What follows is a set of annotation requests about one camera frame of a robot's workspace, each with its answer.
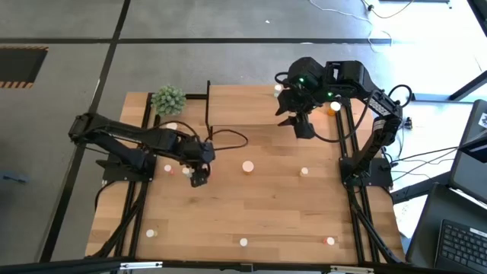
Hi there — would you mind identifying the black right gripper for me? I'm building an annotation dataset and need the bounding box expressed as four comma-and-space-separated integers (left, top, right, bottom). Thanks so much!
275, 89, 319, 140

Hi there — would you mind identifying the green potted artificial plant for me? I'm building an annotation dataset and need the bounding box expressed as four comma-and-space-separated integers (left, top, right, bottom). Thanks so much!
151, 85, 187, 118

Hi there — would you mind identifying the power plug strip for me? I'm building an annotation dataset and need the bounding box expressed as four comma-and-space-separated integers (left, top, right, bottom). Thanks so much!
403, 116, 428, 131

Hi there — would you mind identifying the black desk crossbar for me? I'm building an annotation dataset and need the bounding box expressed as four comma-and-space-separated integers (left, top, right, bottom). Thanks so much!
390, 170, 454, 206

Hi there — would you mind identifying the black desk leg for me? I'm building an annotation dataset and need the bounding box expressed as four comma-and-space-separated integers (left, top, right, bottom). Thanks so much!
466, 0, 487, 24
409, 69, 487, 103

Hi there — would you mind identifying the white paper sheet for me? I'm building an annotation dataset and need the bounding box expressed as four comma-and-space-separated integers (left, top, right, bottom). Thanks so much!
391, 184, 422, 239

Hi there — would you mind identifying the dark grey laptop lid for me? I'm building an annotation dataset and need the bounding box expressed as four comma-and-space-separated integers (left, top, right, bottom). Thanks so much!
450, 98, 487, 209

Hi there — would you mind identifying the black floor hatch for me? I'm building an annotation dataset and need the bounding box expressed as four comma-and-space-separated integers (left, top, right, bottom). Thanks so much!
0, 45, 49, 89

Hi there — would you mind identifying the black open laptop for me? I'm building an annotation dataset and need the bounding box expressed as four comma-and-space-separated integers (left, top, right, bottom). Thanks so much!
405, 181, 487, 274

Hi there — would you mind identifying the wooden shelf with black frame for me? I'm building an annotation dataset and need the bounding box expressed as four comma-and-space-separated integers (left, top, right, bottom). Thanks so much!
205, 78, 309, 141

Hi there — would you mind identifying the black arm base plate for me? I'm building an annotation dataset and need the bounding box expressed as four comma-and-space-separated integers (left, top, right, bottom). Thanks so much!
338, 155, 393, 188
94, 155, 158, 184

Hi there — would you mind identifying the silver metal bracket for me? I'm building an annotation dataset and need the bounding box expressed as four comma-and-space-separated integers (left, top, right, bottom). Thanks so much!
329, 265, 376, 274
119, 261, 164, 271

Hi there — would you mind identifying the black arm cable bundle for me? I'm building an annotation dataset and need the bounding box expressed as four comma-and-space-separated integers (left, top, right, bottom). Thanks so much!
349, 190, 405, 266
89, 181, 150, 260

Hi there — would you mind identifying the white floor cable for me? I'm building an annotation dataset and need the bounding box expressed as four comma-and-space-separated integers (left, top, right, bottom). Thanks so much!
308, 0, 393, 53

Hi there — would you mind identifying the black floor cable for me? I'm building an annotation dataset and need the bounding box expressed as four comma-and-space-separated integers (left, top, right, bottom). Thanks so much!
361, 0, 415, 19

